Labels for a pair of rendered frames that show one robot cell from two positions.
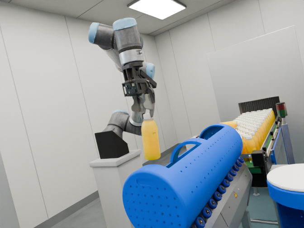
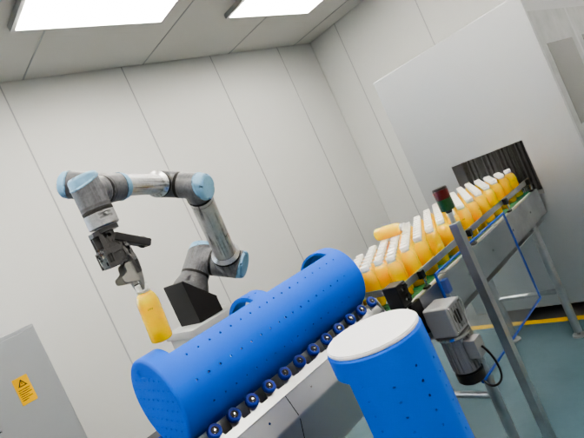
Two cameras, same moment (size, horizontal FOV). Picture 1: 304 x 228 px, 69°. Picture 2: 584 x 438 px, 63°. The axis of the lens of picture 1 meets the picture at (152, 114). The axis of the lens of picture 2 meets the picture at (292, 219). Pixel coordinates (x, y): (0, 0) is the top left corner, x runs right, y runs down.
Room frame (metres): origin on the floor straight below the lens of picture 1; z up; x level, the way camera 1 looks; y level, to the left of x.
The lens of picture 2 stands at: (-0.42, -0.77, 1.47)
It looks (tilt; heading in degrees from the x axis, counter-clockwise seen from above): 2 degrees down; 12
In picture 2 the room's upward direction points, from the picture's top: 25 degrees counter-clockwise
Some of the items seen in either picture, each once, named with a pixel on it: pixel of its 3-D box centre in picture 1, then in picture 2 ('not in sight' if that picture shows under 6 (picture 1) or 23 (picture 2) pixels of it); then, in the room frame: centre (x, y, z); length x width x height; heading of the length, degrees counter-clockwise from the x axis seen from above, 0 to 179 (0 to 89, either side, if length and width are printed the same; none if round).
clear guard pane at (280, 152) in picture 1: (283, 164); (494, 287); (1.89, -1.01, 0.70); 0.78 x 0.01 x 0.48; 145
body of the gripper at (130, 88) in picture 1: (135, 80); (111, 247); (0.85, 0.03, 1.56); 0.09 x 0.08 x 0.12; 145
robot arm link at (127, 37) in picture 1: (127, 36); (89, 194); (0.86, 0.03, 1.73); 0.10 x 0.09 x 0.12; 174
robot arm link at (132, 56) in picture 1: (132, 58); (102, 220); (0.85, 0.03, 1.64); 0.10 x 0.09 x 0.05; 55
